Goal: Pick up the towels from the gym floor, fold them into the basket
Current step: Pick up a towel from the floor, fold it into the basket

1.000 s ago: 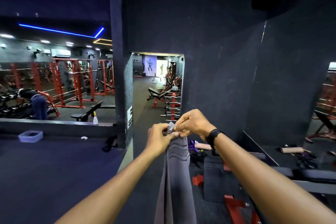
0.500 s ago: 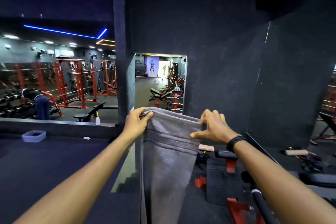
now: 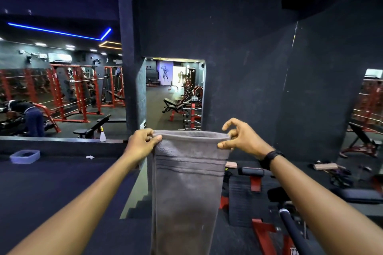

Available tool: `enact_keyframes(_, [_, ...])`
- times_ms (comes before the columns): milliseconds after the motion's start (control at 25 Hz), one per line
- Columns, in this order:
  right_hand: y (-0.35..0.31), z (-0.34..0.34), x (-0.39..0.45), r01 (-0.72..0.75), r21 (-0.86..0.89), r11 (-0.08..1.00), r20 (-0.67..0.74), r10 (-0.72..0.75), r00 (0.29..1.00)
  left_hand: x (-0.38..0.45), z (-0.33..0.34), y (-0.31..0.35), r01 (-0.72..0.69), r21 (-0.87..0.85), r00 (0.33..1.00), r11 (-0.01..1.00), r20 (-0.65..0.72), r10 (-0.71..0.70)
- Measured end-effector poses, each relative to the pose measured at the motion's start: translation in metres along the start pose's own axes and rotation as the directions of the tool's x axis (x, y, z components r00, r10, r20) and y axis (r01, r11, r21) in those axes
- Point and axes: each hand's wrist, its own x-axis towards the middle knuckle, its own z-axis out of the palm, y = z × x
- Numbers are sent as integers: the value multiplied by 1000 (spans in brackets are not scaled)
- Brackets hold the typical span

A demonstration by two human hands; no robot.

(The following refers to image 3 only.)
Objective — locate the person's right hand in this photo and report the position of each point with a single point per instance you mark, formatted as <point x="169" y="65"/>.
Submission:
<point x="248" y="141"/>

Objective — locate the person's left hand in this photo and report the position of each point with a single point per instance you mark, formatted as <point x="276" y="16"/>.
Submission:
<point x="139" y="145"/>

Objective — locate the person's left thumb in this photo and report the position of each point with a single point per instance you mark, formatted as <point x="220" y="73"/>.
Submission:
<point x="156" y="140"/>

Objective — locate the person's right thumb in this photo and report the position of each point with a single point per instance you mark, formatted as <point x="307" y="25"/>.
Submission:
<point x="227" y="144"/>

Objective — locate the grey striped towel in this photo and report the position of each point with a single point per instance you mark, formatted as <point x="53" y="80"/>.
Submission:
<point x="185" y="192"/>

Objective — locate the person's left forearm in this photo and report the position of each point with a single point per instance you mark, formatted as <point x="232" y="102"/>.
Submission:
<point x="83" y="207"/>

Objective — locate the person's right forearm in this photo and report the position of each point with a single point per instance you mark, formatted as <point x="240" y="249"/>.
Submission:
<point x="317" y="207"/>

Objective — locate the wooden block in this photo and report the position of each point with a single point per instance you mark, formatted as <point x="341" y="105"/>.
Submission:
<point x="231" y="165"/>
<point x="325" y="166"/>

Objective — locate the black roller pad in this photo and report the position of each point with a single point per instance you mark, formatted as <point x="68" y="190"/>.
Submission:
<point x="250" y="171"/>

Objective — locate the black adjustable bench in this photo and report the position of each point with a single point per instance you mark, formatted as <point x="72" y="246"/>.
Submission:
<point x="173" y="104"/>

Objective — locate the black wristwatch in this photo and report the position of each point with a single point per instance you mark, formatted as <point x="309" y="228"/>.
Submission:
<point x="270" y="157"/>

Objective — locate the white spray bottle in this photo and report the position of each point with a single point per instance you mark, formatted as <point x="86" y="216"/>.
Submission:
<point x="102" y="136"/>

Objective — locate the black weight bench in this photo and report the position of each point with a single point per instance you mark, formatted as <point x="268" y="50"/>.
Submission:
<point x="95" y="126"/>

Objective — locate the red squat rack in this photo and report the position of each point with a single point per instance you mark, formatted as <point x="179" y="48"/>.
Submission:
<point x="30" y="90"/>
<point x="82" y="96"/>
<point x="115" y="87"/>

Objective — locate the orange ceiling light strip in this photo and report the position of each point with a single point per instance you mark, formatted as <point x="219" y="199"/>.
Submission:
<point x="110" y="45"/>

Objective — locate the white air conditioner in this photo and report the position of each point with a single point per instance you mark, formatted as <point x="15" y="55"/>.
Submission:
<point x="59" y="57"/>

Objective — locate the lavender plastic container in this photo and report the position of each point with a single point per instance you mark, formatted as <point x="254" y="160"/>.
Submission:
<point x="24" y="156"/>

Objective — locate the black incline bench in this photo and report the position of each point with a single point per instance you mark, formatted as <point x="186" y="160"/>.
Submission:
<point x="363" y="138"/>

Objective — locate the black seat pad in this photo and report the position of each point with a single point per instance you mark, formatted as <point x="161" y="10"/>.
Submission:
<point x="357" y="195"/>

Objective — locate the blue ceiling light strip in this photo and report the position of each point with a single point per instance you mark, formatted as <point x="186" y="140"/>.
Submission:
<point x="59" y="32"/>

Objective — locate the bodybuilder wall poster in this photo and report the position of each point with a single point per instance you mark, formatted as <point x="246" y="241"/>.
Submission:
<point x="165" y="73"/>

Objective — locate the red machine frame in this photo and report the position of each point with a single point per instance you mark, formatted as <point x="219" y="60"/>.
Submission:
<point x="264" y="234"/>

